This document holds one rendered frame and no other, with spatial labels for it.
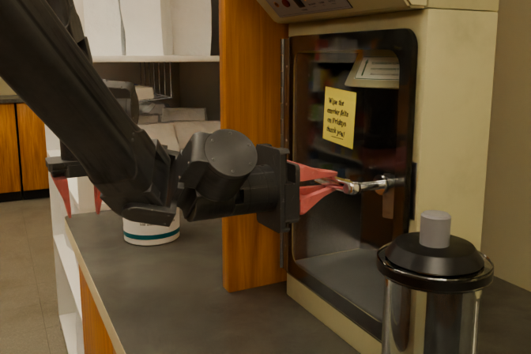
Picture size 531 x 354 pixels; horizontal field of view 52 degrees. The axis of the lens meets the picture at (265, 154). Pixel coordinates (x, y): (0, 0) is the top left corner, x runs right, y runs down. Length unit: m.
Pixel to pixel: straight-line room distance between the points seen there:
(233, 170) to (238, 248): 0.45
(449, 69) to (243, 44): 0.38
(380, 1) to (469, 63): 0.13
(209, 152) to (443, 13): 0.31
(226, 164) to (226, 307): 0.45
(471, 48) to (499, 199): 0.52
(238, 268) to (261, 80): 0.34
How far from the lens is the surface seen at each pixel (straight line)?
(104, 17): 1.90
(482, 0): 0.70
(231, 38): 0.91
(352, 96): 0.73
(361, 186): 0.67
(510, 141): 1.12
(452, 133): 0.68
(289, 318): 0.91
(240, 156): 0.55
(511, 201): 1.14
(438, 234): 0.53
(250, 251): 0.99
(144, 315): 0.94
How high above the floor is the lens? 1.36
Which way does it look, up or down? 10 degrees down
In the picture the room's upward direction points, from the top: straight up
